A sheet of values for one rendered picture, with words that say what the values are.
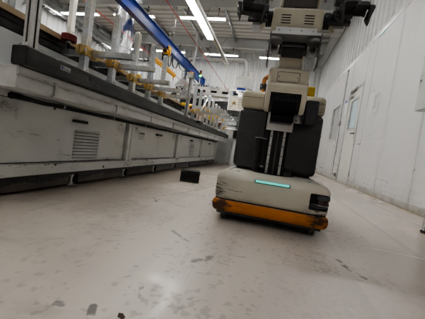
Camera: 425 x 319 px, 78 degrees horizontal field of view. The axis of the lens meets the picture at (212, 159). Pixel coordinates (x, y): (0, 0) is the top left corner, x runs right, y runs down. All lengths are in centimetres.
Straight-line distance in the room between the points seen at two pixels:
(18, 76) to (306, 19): 142
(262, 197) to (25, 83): 123
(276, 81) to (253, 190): 62
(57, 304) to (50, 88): 102
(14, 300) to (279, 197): 115
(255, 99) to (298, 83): 35
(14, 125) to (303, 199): 154
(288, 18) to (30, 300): 161
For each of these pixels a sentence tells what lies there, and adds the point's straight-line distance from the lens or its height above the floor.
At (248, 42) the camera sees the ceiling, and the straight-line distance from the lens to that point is 1210.
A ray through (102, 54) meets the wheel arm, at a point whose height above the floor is 81.
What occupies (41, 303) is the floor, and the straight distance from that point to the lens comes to 78.
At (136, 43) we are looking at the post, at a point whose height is 105.
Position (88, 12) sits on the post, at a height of 101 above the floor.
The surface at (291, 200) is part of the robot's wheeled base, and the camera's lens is 147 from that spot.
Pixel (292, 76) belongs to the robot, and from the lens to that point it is 158.
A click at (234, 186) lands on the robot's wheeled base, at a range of 146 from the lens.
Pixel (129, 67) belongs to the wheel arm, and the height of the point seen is 82.
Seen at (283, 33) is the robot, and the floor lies 103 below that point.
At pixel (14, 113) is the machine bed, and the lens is 168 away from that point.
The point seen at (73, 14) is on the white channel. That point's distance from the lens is 310.
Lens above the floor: 41
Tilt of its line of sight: 3 degrees down
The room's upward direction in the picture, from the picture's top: 8 degrees clockwise
